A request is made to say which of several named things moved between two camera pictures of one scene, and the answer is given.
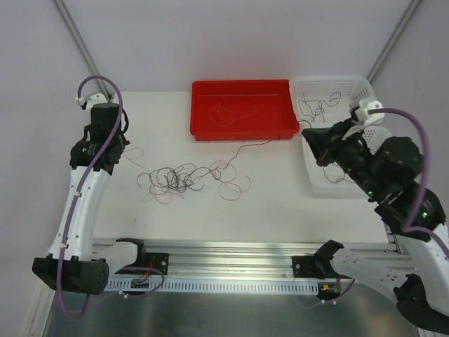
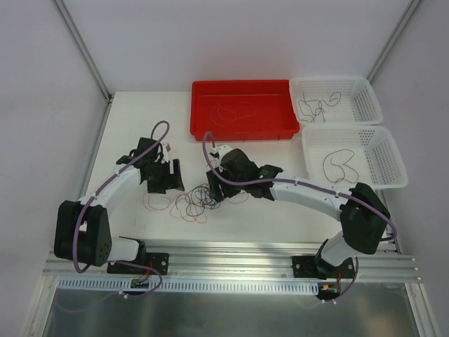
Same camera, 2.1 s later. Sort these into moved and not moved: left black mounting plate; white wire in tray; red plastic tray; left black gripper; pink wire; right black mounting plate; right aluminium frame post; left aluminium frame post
Moved: left black gripper; pink wire
Not moved: left aluminium frame post; right aluminium frame post; red plastic tray; white wire in tray; left black mounting plate; right black mounting plate
